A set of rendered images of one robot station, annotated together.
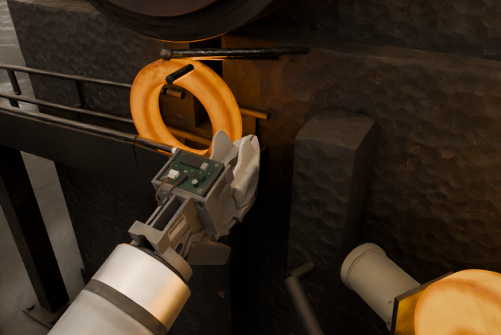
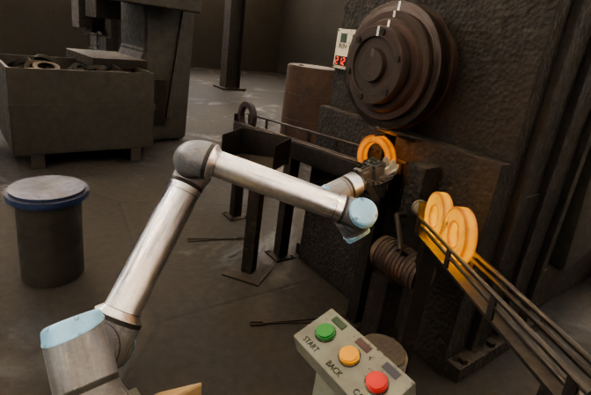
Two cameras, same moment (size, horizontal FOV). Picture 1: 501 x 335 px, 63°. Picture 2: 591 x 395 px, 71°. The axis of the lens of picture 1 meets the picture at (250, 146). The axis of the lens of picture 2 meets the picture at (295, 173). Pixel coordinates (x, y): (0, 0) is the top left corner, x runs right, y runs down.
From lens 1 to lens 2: 1.13 m
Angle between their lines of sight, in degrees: 24
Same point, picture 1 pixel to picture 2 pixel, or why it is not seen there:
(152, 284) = (356, 179)
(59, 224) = not seen: hidden behind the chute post
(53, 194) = not seen: hidden behind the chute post
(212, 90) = (388, 146)
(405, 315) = (421, 208)
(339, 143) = (421, 166)
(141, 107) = (361, 150)
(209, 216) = (375, 173)
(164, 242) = (361, 172)
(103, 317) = (343, 180)
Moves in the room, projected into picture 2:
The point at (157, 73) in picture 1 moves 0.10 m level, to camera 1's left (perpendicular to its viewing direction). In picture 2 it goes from (371, 138) to (348, 133)
